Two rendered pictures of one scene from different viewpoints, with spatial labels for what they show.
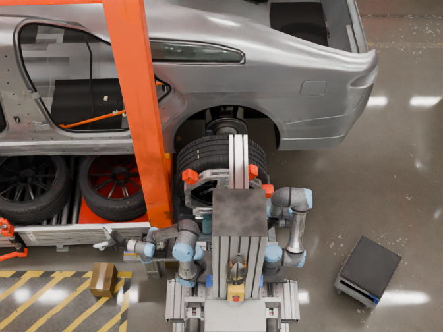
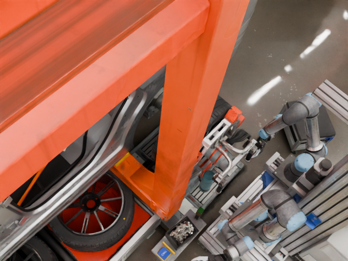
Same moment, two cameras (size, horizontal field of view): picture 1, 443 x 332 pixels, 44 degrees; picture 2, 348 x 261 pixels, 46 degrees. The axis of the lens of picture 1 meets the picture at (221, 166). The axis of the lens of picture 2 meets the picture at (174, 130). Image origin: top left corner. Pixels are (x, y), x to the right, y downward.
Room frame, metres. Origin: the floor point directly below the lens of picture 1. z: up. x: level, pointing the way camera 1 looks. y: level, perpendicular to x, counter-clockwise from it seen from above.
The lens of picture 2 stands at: (1.46, 1.19, 3.53)
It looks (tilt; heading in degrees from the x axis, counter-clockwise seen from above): 63 degrees down; 306
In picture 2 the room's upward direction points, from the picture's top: 10 degrees clockwise
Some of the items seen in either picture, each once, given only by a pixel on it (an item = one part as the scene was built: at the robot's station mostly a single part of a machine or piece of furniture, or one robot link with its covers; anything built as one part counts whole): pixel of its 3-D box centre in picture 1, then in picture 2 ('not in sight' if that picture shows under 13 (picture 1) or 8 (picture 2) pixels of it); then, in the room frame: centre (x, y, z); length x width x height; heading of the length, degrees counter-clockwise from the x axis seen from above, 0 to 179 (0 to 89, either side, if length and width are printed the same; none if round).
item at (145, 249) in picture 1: (144, 248); (243, 246); (1.39, 0.45, 1.21); 0.11 x 0.08 x 0.09; 76
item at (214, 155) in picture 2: not in sight; (218, 155); (1.93, -0.02, 0.85); 0.21 x 0.14 x 0.14; 3
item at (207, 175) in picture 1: (223, 193); (211, 148); (2.00, -0.01, 0.85); 0.54 x 0.07 x 0.54; 93
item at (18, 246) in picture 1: (14, 240); not in sight; (1.87, 1.61, 0.30); 0.09 x 0.05 x 0.50; 93
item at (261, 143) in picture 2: (269, 221); (262, 141); (1.78, -0.33, 0.86); 0.12 x 0.08 x 0.09; 93
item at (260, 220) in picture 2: (194, 255); (257, 214); (1.45, 0.17, 0.98); 0.13 x 0.12 x 0.14; 166
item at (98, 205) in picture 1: (121, 180); (91, 205); (2.38, 0.82, 0.39); 0.66 x 0.66 x 0.24
